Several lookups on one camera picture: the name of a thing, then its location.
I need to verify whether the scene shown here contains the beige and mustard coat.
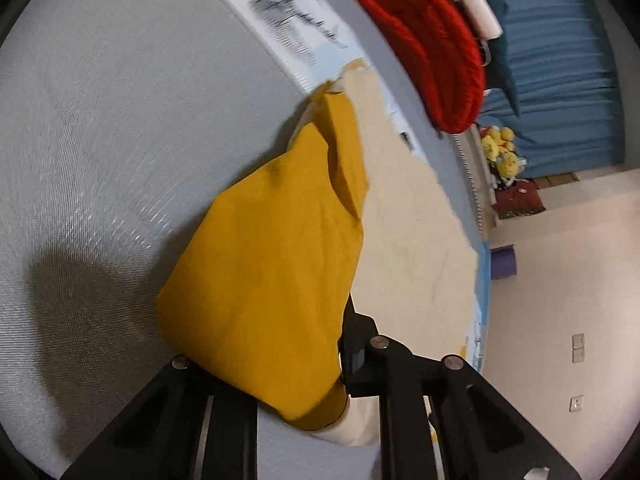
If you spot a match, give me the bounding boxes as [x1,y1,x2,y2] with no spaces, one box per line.
[156,61,477,446]

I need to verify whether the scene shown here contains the yellow plush toys pile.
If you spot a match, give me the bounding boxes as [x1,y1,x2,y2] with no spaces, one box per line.
[480,126,527,190]

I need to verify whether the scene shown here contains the red folded blanket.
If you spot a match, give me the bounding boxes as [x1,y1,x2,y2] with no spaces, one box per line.
[357,0,485,134]

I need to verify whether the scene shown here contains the blue curtain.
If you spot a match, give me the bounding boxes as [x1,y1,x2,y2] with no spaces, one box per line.
[478,0,626,178]

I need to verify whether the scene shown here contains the grey printed bed sheet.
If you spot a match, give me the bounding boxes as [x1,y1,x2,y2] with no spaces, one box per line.
[1,0,480,479]

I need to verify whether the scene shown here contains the white wall switch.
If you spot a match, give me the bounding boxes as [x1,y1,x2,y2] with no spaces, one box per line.
[572,334,586,364]

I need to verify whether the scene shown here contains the white wall socket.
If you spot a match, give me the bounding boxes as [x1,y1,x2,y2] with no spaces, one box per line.
[570,394,584,412]

